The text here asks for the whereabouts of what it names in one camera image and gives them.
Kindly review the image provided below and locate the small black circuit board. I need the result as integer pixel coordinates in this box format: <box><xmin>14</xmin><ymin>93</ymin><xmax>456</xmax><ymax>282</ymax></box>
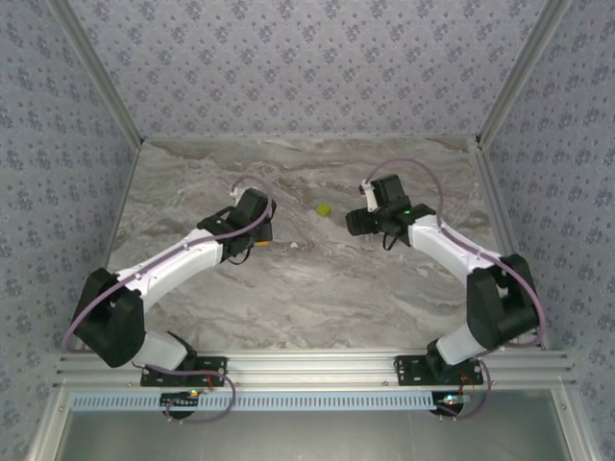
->
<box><xmin>431</xmin><ymin>391</ymin><xmax>470</xmax><ymax>414</ymax></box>
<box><xmin>160</xmin><ymin>391</ymin><xmax>201</xmax><ymax>409</ymax></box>

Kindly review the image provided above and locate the grey metal sheet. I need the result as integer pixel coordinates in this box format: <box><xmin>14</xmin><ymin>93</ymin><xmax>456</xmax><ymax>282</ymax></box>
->
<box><xmin>57</xmin><ymin>388</ymin><xmax>566</xmax><ymax>461</ymax></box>

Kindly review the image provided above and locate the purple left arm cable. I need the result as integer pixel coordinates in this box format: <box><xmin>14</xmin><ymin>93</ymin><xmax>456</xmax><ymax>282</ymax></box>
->
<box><xmin>61</xmin><ymin>176</ymin><xmax>278</xmax><ymax>426</ymax></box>

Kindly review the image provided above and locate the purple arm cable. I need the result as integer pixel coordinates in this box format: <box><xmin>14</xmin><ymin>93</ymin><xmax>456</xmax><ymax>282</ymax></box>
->
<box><xmin>61</xmin><ymin>176</ymin><xmax>278</xmax><ymax>426</ymax></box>
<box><xmin>362</xmin><ymin>156</ymin><xmax>548</xmax><ymax>422</ymax></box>

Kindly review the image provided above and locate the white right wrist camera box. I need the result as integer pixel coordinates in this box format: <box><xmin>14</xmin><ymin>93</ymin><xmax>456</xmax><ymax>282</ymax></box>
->
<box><xmin>360</xmin><ymin>180</ymin><xmax>381</xmax><ymax>212</ymax></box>

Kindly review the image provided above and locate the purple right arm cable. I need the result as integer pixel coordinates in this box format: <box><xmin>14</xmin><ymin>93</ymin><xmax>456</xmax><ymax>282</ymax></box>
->
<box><xmin>362</xmin><ymin>156</ymin><xmax>548</xmax><ymax>422</ymax></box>

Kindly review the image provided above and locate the aluminium table side rail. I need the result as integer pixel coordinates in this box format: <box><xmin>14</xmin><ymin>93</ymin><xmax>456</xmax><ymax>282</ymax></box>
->
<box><xmin>468</xmin><ymin>136</ymin><xmax>552</xmax><ymax>352</ymax></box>

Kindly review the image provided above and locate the aluminium rail under arm bases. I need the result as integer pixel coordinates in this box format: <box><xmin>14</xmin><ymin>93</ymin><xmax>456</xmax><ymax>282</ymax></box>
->
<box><xmin>53</xmin><ymin>350</ymin><xmax>577</xmax><ymax>389</ymax></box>

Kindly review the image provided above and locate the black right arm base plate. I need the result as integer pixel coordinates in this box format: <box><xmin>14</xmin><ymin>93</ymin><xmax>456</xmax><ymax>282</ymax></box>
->
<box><xmin>393</xmin><ymin>354</ymin><xmax>484</xmax><ymax>388</ymax></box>

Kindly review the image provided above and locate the slotted grey cable duct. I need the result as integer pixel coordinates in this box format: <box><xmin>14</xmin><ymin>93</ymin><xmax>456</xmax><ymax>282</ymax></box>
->
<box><xmin>70</xmin><ymin>390</ymin><xmax>436</xmax><ymax>412</ymax></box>

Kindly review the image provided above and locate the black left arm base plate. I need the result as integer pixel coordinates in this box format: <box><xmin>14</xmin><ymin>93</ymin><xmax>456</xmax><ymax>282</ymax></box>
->
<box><xmin>139</xmin><ymin>355</ymin><xmax>229</xmax><ymax>388</ymax></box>

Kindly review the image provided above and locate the aluminium frame post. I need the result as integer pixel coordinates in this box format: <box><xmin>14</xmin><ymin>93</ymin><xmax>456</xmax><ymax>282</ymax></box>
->
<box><xmin>47</xmin><ymin>0</ymin><xmax>147</xmax><ymax>145</ymax></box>
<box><xmin>475</xmin><ymin>0</ymin><xmax>578</xmax><ymax>150</ymax></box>

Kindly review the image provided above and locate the aluminium frame leg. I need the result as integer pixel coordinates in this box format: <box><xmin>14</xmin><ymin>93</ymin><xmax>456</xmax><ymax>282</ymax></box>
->
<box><xmin>26</xmin><ymin>383</ymin><xmax>73</xmax><ymax>461</ymax></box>
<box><xmin>552</xmin><ymin>383</ymin><xmax>595</xmax><ymax>461</ymax></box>

